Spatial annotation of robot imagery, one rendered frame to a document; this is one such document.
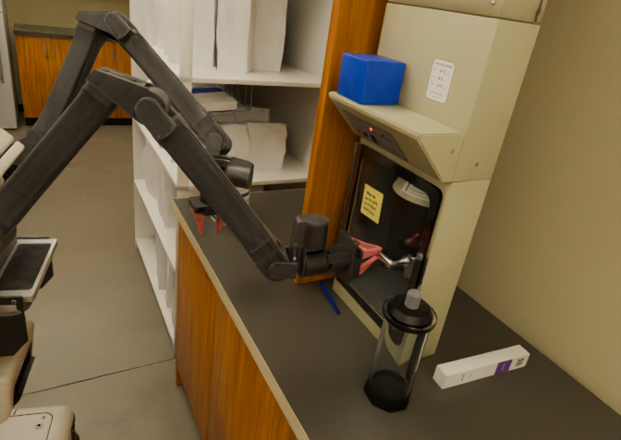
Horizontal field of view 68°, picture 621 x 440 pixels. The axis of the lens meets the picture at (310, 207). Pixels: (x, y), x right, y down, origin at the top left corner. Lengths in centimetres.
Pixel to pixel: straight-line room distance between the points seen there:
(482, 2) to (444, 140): 25
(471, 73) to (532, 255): 63
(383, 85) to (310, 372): 65
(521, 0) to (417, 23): 21
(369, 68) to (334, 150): 30
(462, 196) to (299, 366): 52
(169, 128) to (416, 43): 53
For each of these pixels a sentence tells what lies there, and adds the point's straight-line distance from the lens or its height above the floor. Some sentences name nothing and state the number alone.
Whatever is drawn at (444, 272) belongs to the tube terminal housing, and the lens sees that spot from 107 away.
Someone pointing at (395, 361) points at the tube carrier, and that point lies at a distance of 98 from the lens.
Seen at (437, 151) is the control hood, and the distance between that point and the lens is 89.
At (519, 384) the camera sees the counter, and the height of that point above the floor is 94.
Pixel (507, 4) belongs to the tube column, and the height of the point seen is 173.
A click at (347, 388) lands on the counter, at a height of 94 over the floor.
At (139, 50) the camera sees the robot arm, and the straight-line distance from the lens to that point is 129.
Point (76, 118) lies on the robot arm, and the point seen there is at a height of 147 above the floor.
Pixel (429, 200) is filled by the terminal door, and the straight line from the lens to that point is 98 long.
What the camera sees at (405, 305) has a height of 118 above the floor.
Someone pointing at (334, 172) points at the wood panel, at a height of 129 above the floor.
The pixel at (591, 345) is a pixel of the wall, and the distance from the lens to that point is 137.
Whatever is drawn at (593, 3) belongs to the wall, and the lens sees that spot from 132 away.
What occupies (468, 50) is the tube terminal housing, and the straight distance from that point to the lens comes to 94.
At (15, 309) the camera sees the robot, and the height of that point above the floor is 101.
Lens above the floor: 171
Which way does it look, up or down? 25 degrees down
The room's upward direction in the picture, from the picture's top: 9 degrees clockwise
